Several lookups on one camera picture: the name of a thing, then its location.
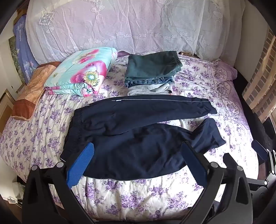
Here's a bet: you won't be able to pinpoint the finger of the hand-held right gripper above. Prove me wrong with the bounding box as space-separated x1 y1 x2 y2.
251 140 276 173
248 173 276 192

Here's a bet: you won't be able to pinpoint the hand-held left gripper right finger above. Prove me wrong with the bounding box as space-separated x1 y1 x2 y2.
180 141 254 224

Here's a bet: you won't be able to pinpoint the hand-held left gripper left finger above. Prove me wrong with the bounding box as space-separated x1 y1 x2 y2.
22 142 95 224

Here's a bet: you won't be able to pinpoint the navy blue pants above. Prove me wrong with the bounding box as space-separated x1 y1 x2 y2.
60 95 226 175

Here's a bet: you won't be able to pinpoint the folded grey pants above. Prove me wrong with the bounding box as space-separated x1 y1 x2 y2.
127 84 173 96

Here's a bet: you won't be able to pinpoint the folded dark green pants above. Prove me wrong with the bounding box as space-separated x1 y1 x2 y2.
125 50 183 79

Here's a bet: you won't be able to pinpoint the purple floral bedspread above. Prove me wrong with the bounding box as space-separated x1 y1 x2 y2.
0 50 259 224

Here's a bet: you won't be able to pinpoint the white papers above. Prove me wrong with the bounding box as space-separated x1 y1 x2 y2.
7 181 24 204

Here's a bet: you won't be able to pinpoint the brick pattern curtain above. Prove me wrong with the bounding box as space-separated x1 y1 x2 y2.
242 28 276 124

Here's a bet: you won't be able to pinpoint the orange brown pillow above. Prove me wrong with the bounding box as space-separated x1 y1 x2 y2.
11 61 62 121

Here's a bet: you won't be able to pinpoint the folded turquoise floral quilt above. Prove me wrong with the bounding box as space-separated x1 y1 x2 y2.
44 47 119 97

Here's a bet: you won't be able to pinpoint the folded blue jeans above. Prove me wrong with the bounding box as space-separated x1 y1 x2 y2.
124 75 175 88

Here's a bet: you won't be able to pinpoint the green framed picture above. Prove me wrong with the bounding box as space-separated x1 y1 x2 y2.
7 35 26 86

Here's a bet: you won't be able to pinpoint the blue printed pillow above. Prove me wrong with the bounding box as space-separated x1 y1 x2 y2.
12 14 39 84

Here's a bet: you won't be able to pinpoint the white lace bed cover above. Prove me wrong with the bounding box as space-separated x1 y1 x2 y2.
25 0 246 65

